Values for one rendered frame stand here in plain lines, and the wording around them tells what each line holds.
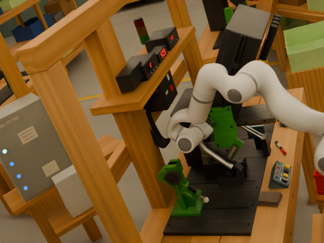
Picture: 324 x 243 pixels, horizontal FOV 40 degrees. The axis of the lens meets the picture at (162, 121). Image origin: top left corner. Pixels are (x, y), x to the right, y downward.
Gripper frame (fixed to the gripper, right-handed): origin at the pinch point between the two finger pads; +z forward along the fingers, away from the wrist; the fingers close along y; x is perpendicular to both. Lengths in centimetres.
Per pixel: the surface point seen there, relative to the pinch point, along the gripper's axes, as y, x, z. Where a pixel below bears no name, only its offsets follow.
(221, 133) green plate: -8.5, 0.5, 2.8
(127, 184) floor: 36, 163, 141
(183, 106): 16.2, 6.8, 15.4
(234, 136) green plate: -14.5, -2.7, 2.8
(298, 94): -30, -17, 84
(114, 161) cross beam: 21.2, 27.0, -35.7
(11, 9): 367, 206, 356
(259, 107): -15.5, -14.0, 26.4
